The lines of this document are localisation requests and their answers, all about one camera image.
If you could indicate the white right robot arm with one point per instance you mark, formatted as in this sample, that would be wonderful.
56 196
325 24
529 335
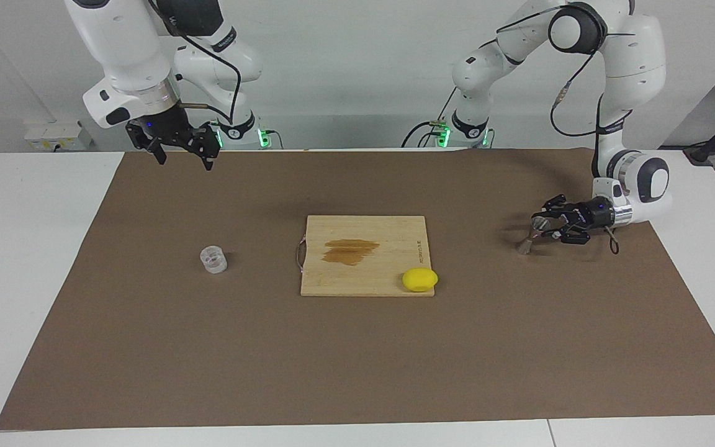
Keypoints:
121 49

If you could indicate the wooden cutting board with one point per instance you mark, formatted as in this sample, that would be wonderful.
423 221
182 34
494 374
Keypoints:
364 276

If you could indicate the white wall socket box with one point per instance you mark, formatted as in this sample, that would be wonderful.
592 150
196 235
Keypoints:
56 135

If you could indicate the clear glass cup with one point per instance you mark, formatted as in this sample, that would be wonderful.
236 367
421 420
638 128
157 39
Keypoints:
213 261

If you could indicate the yellow lemon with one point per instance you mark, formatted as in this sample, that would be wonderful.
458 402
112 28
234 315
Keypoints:
419 280

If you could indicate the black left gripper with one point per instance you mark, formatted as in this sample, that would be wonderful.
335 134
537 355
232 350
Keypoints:
593 216

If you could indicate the brown table mat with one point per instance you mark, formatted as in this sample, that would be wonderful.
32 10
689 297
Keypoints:
208 347

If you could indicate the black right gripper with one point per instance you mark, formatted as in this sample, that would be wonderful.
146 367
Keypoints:
168 126

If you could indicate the metal jigger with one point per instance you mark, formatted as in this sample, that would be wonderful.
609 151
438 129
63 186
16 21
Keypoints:
524 248

